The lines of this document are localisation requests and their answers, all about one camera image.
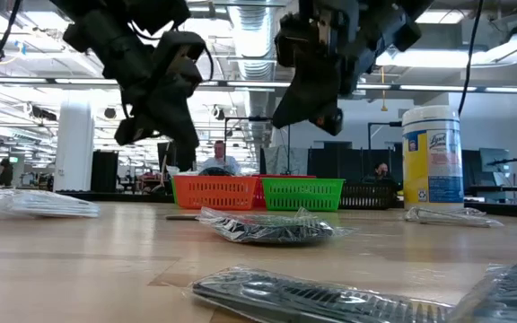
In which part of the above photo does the bagged black round hairbrush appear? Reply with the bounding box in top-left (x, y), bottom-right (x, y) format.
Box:
top-left (197, 166), bottom-right (237, 178)
top-left (197, 206), bottom-right (359, 247)

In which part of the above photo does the black partition panel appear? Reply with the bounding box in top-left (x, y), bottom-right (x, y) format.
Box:
top-left (306, 146), bottom-right (404, 189)

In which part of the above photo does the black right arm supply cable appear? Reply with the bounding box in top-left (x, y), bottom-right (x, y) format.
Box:
top-left (458, 0), bottom-right (485, 118)

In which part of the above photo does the black plastic basket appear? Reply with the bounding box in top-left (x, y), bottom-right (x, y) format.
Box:
top-left (338, 184), bottom-right (397, 211)

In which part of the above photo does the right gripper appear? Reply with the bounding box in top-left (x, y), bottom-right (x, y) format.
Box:
top-left (271, 0), bottom-right (423, 137)

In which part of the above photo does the silver ventilation duct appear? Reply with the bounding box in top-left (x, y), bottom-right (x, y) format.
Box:
top-left (227, 0), bottom-right (280, 149)

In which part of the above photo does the Lysol wipes canister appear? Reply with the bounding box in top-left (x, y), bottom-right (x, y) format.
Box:
top-left (400, 105), bottom-right (466, 212)

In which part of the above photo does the black cabinet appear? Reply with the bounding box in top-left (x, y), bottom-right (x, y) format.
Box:
top-left (90, 149), bottom-right (120, 192)

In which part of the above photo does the black background monitor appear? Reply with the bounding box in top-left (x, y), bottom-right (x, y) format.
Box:
top-left (156, 141), bottom-right (198, 175)

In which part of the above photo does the white building column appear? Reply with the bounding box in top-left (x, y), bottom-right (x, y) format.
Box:
top-left (53, 100), bottom-right (96, 193)

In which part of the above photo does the long light strip bar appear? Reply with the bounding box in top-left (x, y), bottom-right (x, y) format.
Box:
top-left (0, 74), bottom-right (517, 95)

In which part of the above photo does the orange plastic basket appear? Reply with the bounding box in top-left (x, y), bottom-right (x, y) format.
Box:
top-left (171, 175), bottom-right (259, 211)

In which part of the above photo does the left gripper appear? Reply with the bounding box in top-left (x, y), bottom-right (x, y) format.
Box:
top-left (113, 30), bottom-right (208, 152)

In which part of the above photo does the grey background monitor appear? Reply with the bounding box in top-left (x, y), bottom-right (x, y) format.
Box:
top-left (478, 147), bottom-right (511, 186)

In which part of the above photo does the person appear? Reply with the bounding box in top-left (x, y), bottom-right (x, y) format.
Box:
top-left (199, 139), bottom-right (242, 176)
top-left (0, 157), bottom-right (15, 188)
top-left (364, 161), bottom-right (401, 189)

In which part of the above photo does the black background rig frame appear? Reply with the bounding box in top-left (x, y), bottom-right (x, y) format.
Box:
top-left (366, 119), bottom-right (409, 152)
top-left (222, 115), bottom-right (293, 177)

